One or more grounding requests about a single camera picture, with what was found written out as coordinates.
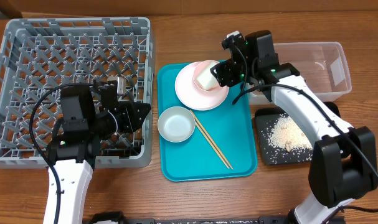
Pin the wooden chopstick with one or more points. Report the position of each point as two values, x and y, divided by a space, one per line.
212 145
196 119

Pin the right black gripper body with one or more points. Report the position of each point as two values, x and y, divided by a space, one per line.
225 73

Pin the teal serving tray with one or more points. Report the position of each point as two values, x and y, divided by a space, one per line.
230 126

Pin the grey bowl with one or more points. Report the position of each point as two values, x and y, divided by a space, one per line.
176 124

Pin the large pink plate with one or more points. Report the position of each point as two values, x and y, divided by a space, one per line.
194 97

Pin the pink bowl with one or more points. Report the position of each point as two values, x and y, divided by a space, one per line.
198 74

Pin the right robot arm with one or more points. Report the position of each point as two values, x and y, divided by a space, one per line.
344 162

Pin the black tray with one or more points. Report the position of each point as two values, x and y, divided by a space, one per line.
264 120

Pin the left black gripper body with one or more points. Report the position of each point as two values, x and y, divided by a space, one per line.
110 122

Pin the grey plastic dish rack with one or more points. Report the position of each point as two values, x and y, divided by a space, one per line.
38 55

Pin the upper wooden chopstick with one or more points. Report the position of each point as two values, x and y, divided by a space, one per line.
196 119

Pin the spilled rice pile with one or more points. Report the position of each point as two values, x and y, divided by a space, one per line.
287 135

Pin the lower wooden chopstick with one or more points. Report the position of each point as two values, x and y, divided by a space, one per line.
212 145

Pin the clear plastic bin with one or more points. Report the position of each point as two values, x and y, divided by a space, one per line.
323 65

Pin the pale green cup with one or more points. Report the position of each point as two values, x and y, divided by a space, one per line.
207 79

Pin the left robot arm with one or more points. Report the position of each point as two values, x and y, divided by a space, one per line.
91 113

